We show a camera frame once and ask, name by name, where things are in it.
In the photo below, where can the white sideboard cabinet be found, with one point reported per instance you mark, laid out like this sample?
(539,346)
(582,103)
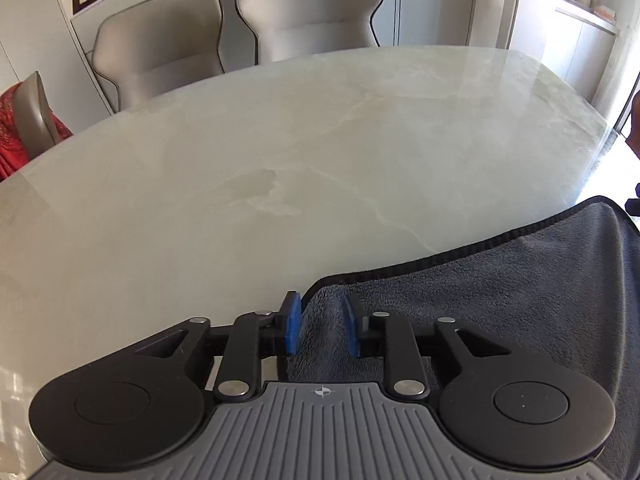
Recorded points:
(396,22)

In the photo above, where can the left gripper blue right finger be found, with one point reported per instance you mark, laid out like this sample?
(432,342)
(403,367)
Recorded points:
(356,322)

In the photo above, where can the chair with red cloth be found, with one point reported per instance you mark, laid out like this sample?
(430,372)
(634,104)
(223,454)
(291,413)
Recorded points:
(28,126)

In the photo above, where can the brown leather chair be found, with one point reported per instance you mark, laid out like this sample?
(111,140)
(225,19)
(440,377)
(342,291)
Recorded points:
(633,138)

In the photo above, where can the white side shelf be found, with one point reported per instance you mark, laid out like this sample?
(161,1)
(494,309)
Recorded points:
(570,41)

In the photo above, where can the grey and blue towel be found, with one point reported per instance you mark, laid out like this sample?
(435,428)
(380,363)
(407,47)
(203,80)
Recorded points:
(566,287)

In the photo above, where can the beige chair near cabinet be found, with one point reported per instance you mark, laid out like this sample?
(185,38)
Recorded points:
(285,29)

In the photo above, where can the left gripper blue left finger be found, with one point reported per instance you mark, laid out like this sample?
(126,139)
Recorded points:
(290,321)

